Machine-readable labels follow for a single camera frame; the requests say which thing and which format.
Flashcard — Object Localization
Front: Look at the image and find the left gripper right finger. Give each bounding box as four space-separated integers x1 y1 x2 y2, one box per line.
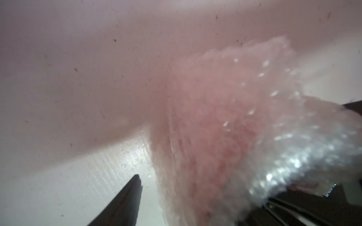
240 186 362 226

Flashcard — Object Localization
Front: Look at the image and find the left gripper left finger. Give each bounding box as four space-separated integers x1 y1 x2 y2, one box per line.
89 174 142 226

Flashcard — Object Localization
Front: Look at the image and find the bubble wrap sheet around mug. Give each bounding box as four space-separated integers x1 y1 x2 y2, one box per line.
153 37 362 226

